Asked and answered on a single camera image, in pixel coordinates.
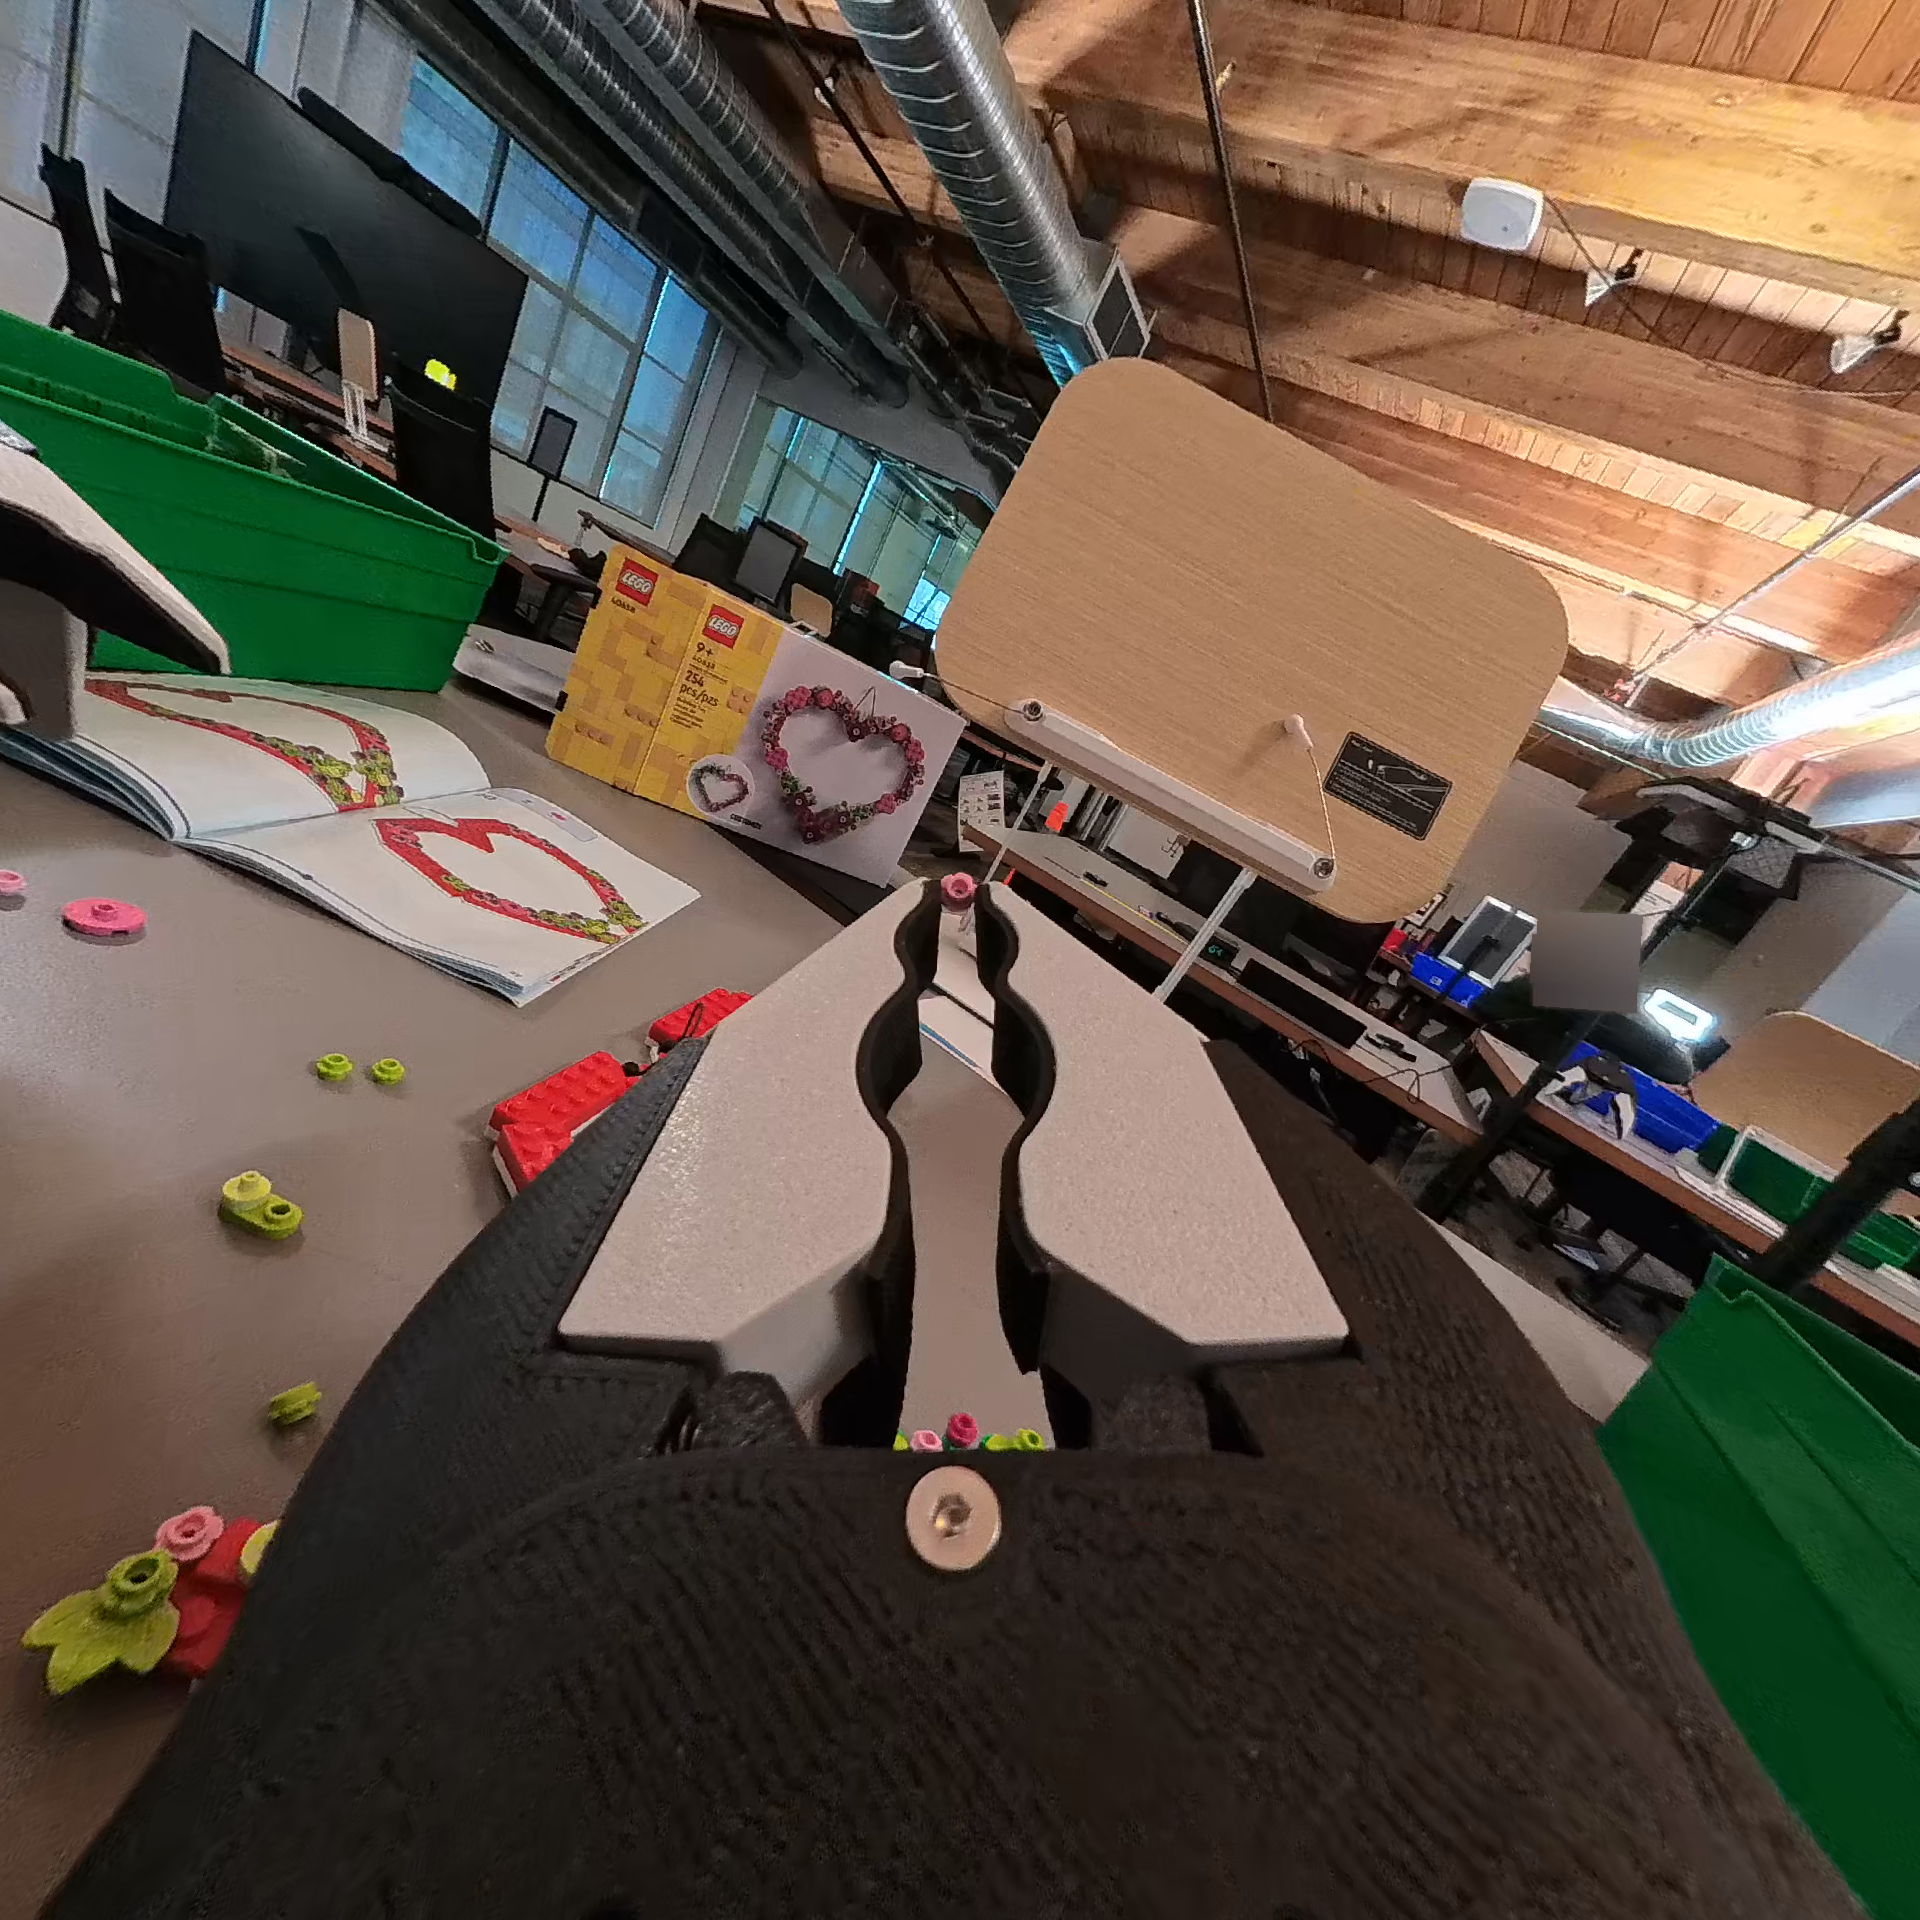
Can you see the green plastic storage bin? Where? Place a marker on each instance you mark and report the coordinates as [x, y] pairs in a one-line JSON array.
[[1769, 1575], [299, 556]]

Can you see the open lego instruction booklet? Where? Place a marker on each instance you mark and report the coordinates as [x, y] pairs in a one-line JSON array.
[[450, 885]]

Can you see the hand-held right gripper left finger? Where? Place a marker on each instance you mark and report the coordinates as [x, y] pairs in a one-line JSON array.
[[750, 1172]]

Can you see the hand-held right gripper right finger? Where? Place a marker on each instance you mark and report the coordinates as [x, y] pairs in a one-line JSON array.
[[1171, 1185]]

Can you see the white ceiling access point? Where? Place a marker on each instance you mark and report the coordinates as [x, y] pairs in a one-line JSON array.
[[1502, 215]]

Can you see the red lego heart frame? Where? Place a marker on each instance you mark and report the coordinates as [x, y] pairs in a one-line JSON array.
[[562, 1103]]

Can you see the large black display screen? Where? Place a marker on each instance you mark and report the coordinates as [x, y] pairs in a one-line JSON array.
[[345, 224]]

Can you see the small lego flower cluster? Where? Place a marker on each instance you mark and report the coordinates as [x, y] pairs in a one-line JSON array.
[[961, 1432]]

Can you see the ceiling spot lamp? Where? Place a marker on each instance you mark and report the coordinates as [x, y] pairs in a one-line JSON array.
[[1866, 346], [1613, 282]]

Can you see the yellow white lego box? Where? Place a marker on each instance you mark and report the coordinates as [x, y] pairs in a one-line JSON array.
[[675, 705]]

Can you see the long office desk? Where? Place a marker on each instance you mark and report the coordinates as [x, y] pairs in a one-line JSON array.
[[1651, 1185], [1109, 916]]

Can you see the short red lego flower section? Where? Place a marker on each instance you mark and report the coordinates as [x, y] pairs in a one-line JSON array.
[[211, 1590]]

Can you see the black office chair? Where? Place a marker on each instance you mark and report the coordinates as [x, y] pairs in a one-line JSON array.
[[165, 293], [441, 452], [77, 241]]

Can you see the black stand pole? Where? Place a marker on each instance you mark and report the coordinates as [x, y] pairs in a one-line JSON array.
[[1853, 1194]]

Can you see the large silver ventilation duct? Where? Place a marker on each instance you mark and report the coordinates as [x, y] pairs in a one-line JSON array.
[[975, 150]]

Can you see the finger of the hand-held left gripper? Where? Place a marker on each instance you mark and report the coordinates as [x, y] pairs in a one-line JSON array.
[[59, 518]]

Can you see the blue storage bin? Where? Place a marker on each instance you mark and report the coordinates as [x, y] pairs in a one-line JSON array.
[[1642, 1103]]

